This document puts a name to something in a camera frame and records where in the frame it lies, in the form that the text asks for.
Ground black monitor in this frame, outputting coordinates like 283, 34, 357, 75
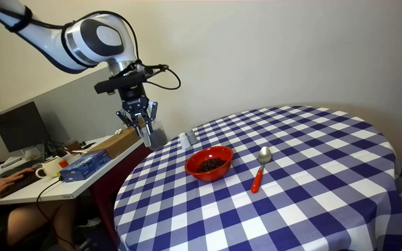
0, 101, 52, 153

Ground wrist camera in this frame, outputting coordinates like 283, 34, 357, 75
94, 71, 148, 95

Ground black cable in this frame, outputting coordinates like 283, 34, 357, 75
36, 177, 78, 250

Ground orange bowl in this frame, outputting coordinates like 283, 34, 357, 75
185, 146, 234, 182

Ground person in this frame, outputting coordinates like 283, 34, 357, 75
0, 167, 78, 251

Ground colourless glass jar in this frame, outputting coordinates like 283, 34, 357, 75
140, 120, 169, 151

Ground blue box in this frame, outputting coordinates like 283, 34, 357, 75
59, 150, 112, 183

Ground white shaker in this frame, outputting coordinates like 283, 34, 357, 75
179, 132, 191, 149

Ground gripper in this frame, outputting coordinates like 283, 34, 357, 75
116, 84, 159, 137

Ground blue white checked tablecloth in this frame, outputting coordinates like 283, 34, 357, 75
113, 106, 402, 251

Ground dark brown beans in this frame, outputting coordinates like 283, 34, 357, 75
196, 158, 227, 174

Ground white mug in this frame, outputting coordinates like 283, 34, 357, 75
35, 156, 64, 179

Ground white desk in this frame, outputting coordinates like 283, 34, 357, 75
0, 135, 146, 205

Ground spoon with orange handle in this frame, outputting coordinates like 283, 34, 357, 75
250, 146, 273, 194

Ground long cardboard box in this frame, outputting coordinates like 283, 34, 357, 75
89, 127, 144, 159

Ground grey partition panel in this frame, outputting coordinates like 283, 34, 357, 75
0, 66, 126, 143

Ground black keyboard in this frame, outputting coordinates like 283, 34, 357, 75
0, 170, 44, 199

